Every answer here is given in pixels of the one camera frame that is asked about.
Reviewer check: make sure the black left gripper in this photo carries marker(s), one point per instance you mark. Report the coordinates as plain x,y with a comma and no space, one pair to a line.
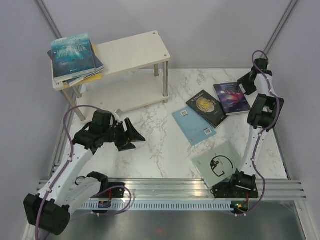
134,136

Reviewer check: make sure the yellow Little Prince book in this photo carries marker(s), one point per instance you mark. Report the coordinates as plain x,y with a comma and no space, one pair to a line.
95,75

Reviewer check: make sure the navy blue hardcover book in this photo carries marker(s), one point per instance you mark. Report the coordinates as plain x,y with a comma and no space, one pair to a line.
73,65

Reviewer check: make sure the teal ocean cover book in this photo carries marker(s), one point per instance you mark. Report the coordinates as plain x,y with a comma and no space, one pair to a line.
80,40

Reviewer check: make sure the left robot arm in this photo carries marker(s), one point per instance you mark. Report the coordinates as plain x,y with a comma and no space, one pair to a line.
51,208

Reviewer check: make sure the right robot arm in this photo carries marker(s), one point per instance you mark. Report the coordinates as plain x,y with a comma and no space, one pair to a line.
247,181

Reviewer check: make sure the light blue thin booklet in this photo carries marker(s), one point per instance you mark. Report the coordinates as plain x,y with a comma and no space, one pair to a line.
195,128

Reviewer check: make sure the white two-tier shelf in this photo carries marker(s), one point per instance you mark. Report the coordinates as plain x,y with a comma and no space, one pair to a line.
136,71

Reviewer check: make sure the black gold emblem book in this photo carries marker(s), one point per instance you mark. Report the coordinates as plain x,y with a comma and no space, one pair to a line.
208,107

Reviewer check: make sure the white book black circle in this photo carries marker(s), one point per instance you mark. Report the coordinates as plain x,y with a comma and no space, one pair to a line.
218,164

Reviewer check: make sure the purple galaxy cover book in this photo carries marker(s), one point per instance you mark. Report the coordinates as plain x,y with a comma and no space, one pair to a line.
232,98

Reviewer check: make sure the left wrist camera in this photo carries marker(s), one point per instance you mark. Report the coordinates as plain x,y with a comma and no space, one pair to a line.
118,113

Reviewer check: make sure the aluminium frame rail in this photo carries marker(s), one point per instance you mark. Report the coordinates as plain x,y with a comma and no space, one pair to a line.
196,189

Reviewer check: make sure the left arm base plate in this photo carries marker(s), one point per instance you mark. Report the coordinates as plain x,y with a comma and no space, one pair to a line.
116,192

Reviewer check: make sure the white slotted cable duct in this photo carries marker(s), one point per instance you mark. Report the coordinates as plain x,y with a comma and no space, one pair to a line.
153,205

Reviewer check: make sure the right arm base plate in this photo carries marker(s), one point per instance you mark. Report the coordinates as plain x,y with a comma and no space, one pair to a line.
224,190

